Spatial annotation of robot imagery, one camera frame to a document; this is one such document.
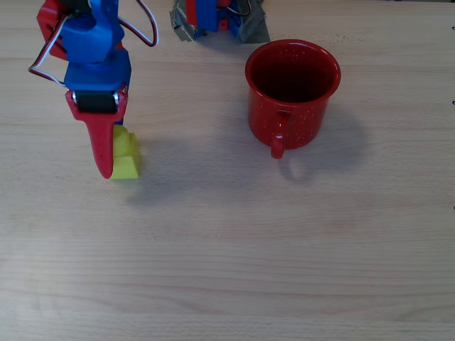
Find yellow-green toy block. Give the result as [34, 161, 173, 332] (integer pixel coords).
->
[109, 125, 141, 180]

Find blue and red robot base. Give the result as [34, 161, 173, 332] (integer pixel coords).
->
[184, 0, 250, 39]

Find red speckled enamel mug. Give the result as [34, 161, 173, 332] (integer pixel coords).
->
[244, 38, 342, 160]

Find red white black servo cable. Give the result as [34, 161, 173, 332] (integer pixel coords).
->
[117, 0, 159, 48]
[28, 9, 80, 88]

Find dark base cable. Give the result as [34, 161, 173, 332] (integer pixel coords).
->
[235, 0, 254, 17]

